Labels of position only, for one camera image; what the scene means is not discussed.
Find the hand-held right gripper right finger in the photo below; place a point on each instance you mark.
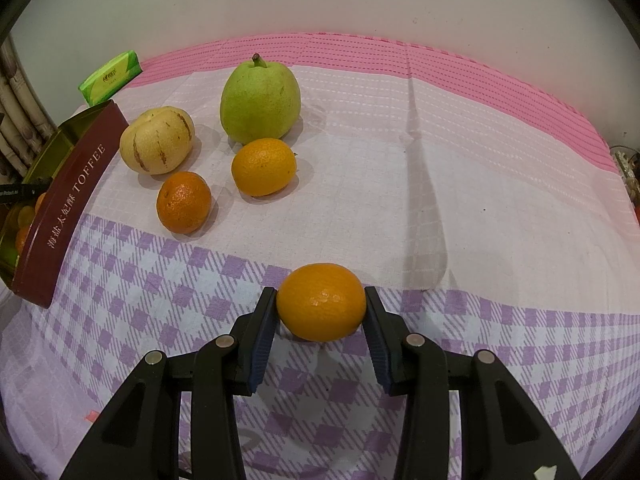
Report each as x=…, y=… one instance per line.
x=377, y=345

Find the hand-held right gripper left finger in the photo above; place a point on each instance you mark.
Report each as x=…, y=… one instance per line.
x=262, y=340

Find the smooth yellow orange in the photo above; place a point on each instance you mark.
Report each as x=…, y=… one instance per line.
x=263, y=166
x=320, y=300
x=26, y=216

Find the red and gold tin box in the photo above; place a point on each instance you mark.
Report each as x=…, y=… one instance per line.
x=70, y=200

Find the yellow striped pepino melon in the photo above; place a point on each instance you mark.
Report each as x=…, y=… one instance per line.
x=157, y=140

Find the green pear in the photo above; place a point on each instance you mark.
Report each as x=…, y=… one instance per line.
x=260, y=100

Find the green tissue pack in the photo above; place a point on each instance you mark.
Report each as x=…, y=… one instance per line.
x=110, y=77

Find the small red scrap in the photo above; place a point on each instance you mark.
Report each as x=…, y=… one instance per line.
x=92, y=415

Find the pink and purple checked tablecloth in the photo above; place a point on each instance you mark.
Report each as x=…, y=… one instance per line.
x=450, y=160

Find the small cluttered trinkets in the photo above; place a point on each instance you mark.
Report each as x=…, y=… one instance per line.
x=625, y=165

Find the cream bamboo-style frame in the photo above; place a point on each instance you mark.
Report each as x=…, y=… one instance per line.
x=20, y=110

